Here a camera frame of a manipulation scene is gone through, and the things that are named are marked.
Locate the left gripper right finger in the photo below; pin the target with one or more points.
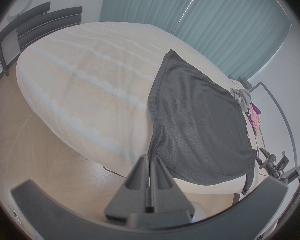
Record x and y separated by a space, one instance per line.
167 199

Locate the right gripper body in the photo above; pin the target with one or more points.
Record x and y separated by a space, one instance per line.
268 165

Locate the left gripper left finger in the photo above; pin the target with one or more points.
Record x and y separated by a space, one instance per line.
135 196

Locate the pile of clothes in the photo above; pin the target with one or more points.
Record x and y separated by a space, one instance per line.
255 116

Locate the black T-shirt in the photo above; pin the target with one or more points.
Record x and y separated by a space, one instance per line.
197 124

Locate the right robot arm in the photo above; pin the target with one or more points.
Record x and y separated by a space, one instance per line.
296 174

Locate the bed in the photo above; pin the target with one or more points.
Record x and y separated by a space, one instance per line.
77 84

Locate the grey garment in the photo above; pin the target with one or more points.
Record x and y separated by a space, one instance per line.
242 99

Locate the grey bedside table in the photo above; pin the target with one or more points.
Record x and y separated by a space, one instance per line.
246 83

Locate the white printed pillow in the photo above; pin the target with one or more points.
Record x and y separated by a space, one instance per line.
235 82

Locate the blue-green curtain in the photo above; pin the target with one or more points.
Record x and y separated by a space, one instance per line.
145 4
240 29

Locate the black chest of drawers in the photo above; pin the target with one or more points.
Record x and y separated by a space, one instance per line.
47 24

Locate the black dressing table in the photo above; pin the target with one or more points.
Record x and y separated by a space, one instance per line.
22 21

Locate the round white-framed mirror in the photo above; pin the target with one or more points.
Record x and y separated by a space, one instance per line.
22 2

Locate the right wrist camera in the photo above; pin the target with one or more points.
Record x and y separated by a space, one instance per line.
283 162

